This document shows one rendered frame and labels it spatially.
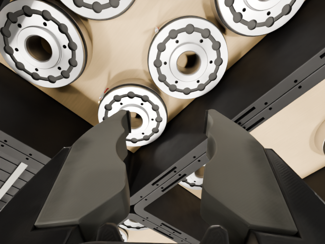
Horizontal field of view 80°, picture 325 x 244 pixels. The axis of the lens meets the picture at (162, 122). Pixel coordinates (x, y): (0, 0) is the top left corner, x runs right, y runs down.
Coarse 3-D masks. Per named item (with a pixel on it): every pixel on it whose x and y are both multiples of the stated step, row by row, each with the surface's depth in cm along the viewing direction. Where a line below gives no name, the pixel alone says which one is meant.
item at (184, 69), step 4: (196, 56) 26; (196, 60) 27; (192, 64) 28; (196, 64) 26; (180, 68) 27; (184, 68) 28; (188, 68) 27; (192, 68) 27; (196, 68) 25; (184, 72) 26; (188, 72) 26
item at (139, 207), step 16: (304, 80) 19; (320, 80) 19; (288, 96) 20; (272, 112) 21; (208, 160) 24; (176, 176) 25; (160, 192) 27; (144, 208) 29; (160, 224) 31; (192, 240) 33
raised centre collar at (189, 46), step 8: (176, 48) 23; (184, 48) 23; (192, 48) 23; (200, 48) 23; (176, 56) 24; (200, 56) 24; (176, 64) 24; (200, 64) 24; (176, 72) 25; (192, 72) 25; (200, 72) 25; (184, 80) 25; (192, 80) 25
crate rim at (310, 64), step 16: (320, 48) 18; (304, 64) 18; (320, 64) 18; (288, 80) 19; (256, 96) 20; (272, 96) 20; (240, 112) 21; (256, 112) 21; (0, 128) 21; (16, 144) 22; (32, 144) 23; (48, 160) 24; (176, 160) 24; (192, 160) 24; (160, 176) 25; (144, 192) 27
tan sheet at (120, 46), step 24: (144, 0) 24; (168, 0) 24; (192, 0) 24; (96, 24) 25; (120, 24) 25; (144, 24) 25; (216, 24) 25; (48, 48) 26; (96, 48) 27; (120, 48) 27; (144, 48) 27; (240, 48) 27; (96, 72) 28; (120, 72) 28; (144, 72) 28; (72, 96) 30; (96, 96) 30; (168, 96) 30; (96, 120) 32; (168, 120) 33
